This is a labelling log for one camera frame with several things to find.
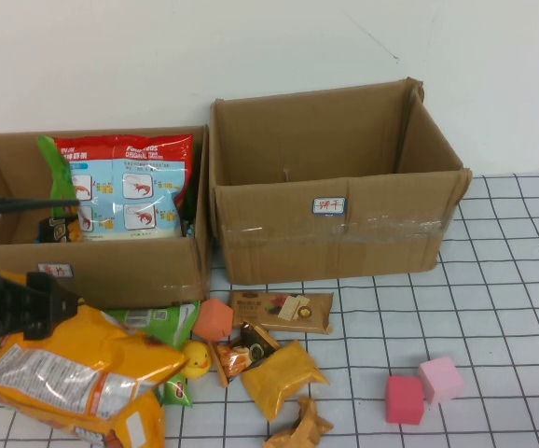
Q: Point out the white checkered tablecloth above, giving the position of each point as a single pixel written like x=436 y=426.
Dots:
x=484 y=303

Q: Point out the large yellow chips bag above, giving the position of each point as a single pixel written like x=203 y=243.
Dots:
x=87 y=354

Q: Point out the red foam cube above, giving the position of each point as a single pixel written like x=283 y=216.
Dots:
x=404 y=401

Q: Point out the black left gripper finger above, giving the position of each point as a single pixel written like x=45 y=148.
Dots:
x=48 y=305

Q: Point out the tall cardboard box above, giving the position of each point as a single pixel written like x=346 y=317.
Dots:
x=297 y=252

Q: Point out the pink foam cube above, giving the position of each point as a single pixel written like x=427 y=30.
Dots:
x=442 y=378

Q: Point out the yellow rubber duck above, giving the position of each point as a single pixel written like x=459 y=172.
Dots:
x=197 y=359

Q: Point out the black snack bag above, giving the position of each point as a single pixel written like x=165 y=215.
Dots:
x=57 y=233

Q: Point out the mustard yellow snack packet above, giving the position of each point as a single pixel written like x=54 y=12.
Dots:
x=279 y=378

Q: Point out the slim green snack bag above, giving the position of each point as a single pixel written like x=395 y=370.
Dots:
x=57 y=177

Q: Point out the green potato chips bag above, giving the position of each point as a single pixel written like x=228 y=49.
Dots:
x=176 y=322

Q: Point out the mustard wrapper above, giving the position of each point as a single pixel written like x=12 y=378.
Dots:
x=304 y=424

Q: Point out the low cardboard box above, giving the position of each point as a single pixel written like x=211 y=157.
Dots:
x=134 y=275

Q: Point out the dark brown snack packet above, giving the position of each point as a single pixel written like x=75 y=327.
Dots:
x=246 y=350

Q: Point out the brown wafer biscuit pack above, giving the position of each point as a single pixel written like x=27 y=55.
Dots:
x=260 y=310

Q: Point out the red shrimp cracker bag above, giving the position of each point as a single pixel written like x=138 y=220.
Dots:
x=134 y=186

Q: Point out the orange foam block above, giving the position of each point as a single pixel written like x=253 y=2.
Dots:
x=211 y=319

